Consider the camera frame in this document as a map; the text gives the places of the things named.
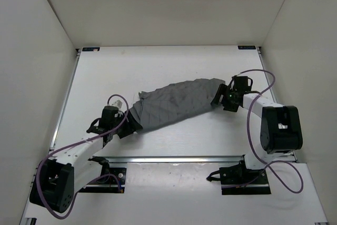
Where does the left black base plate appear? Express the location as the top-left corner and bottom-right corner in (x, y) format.
(79, 163), (127, 194)

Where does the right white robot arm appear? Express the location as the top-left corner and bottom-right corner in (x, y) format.
(211, 76), (303, 187)

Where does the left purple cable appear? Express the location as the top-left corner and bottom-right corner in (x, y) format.
(36, 94), (130, 220)

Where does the aluminium front table rail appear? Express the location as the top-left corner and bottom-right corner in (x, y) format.
(48, 155), (297, 164)

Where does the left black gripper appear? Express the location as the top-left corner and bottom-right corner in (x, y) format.
(112, 109), (143, 139)

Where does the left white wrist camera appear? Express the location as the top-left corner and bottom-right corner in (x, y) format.
(111, 100), (123, 110)

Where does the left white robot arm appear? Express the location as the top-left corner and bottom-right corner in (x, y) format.
(29, 105), (142, 219)

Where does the grey pleated skirt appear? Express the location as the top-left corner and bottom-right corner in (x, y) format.
(129, 78), (225, 133)

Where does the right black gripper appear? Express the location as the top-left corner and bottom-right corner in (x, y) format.
(211, 84), (238, 112)

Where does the right blue corner label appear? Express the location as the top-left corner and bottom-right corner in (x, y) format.
(237, 45), (256, 50)

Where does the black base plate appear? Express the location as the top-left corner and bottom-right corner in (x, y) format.
(220, 164), (271, 195)
(79, 163), (127, 194)

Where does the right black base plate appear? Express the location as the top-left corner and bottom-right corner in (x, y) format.
(220, 164), (271, 195)

